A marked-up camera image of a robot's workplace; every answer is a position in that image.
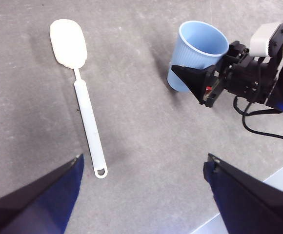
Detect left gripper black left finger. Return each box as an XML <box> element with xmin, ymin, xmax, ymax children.
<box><xmin>0</xmin><ymin>153</ymin><xmax>84</xmax><ymax>234</ymax></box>

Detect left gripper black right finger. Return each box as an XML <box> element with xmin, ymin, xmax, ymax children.
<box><xmin>203</xmin><ymin>153</ymin><xmax>283</xmax><ymax>234</ymax></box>

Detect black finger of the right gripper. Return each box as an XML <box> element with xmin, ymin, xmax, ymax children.
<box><xmin>170</xmin><ymin>64</ymin><xmax>216</xmax><ymax>105</ymax></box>

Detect blue ribbed plastic cup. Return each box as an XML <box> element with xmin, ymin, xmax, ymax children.
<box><xmin>167</xmin><ymin>20</ymin><xmax>230</xmax><ymax>93</ymax></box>

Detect grey-handled sponge cup brush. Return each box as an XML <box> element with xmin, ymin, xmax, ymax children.
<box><xmin>49</xmin><ymin>19</ymin><xmax>108</xmax><ymax>179</ymax></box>

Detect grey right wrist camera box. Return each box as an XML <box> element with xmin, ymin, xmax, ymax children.
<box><xmin>249</xmin><ymin>21</ymin><xmax>283</xmax><ymax>59</ymax></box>

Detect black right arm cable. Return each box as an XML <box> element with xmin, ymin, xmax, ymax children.
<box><xmin>233</xmin><ymin>95</ymin><xmax>283</xmax><ymax>144</ymax></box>

